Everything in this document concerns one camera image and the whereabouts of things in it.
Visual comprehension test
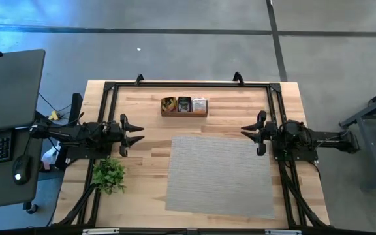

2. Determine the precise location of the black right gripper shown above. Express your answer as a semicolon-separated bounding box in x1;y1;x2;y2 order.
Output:
240;110;279;157

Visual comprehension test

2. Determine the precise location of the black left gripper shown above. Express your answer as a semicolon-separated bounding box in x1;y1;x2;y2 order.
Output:
108;113;146;158

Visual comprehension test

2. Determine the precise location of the green artificial plant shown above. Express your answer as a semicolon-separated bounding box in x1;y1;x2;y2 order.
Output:
91;157;127;196

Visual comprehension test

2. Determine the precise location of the wooden compartment tray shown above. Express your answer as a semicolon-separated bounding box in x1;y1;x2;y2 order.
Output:
160;96;209;118

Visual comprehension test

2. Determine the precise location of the grey woven placemat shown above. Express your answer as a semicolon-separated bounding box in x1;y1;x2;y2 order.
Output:
164;135;276;219

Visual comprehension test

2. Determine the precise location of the black floor tape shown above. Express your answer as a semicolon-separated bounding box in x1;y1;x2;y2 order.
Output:
265;0;289;82
0;24;376;37

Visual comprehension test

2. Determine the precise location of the black computer mouse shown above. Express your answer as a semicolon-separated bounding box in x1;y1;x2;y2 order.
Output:
12;154;32;186

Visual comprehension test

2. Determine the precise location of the blue grey metal cart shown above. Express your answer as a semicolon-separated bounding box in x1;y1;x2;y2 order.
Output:
339;83;376;193

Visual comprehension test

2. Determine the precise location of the black desk caster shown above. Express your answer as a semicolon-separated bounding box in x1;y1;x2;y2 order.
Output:
23;201;39;215

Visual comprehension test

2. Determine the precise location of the grey desk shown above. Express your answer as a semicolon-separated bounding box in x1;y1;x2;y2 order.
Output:
0;48;46;211

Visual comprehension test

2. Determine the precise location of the black aluminium table frame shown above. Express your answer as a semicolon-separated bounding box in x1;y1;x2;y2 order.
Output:
54;72;331;229

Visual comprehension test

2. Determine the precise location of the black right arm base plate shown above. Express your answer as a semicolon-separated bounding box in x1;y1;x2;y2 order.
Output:
271;143;319;161

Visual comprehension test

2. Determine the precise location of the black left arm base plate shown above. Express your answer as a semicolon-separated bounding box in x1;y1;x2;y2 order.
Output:
65;146;114;161

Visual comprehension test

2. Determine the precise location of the black upright post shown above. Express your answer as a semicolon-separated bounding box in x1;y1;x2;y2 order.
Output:
69;93;84;127

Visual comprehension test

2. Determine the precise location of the white plastic bracket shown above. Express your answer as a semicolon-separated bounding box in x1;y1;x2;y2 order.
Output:
40;146;61;172

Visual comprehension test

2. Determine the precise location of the white frame bracket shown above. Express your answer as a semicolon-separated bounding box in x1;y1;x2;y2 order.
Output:
82;228;120;235
265;229;302;235

